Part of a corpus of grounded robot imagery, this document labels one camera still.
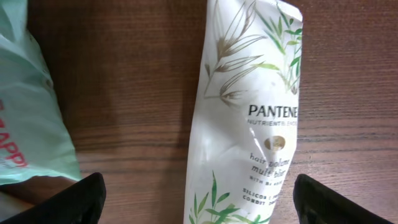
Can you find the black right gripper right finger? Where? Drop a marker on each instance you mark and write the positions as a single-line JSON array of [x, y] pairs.
[[315, 203]]

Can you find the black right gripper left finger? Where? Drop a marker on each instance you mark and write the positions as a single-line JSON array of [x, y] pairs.
[[81, 203]]

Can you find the mint green wipes pack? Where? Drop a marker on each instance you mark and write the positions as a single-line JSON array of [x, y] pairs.
[[34, 139]]

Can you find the white Pantene tube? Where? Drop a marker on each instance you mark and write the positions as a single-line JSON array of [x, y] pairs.
[[244, 128]]

